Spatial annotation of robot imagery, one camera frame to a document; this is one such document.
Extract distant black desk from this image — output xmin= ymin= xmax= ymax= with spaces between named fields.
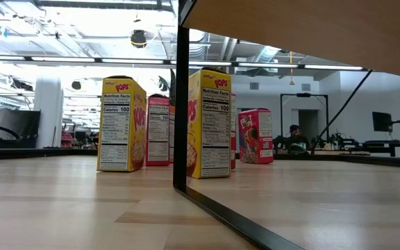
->
xmin=358 ymin=140 xmax=400 ymax=157

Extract wooden shelf black metal legs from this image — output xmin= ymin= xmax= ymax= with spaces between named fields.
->
xmin=172 ymin=0 xmax=400 ymax=250

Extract red Froot Loops cereal box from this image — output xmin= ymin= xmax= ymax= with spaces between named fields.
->
xmin=145 ymin=94 xmax=171 ymax=167
xmin=230 ymin=92 xmax=237 ymax=170
xmin=237 ymin=108 xmax=274 ymax=165

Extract yellow hanging cord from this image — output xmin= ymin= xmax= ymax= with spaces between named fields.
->
xmin=288 ymin=51 xmax=296 ymax=86

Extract person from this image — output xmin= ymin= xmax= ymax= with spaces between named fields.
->
xmin=285 ymin=124 xmax=311 ymax=154

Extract white pillar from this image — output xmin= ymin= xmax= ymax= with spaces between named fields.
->
xmin=34 ymin=76 xmax=65 ymax=149

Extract black overhead camera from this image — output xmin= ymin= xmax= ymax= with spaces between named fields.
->
xmin=130 ymin=29 xmax=148 ymax=49

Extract black monitor on arm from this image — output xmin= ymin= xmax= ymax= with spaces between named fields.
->
xmin=372 ymin=111 xmax=394 ymax=133

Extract yellow Corn Pops cereal box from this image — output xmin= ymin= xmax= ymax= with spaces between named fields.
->
xmin=187 ymin=67 xmax=233 ymax=180
xmin=97 ymin=75 xmax=148 ymax=173

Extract black fabric panel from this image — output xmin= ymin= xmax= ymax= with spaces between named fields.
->
xmin=0 ymin=109 xmax=42 ymax=149

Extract ceiling strip light row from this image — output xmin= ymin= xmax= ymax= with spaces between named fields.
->
xmin=0 ymin=54 xmax=364 ymax=71

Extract distant black rig frame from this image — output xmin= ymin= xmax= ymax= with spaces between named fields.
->
xmin=279 ymin=92 xmax=329 ymax=149

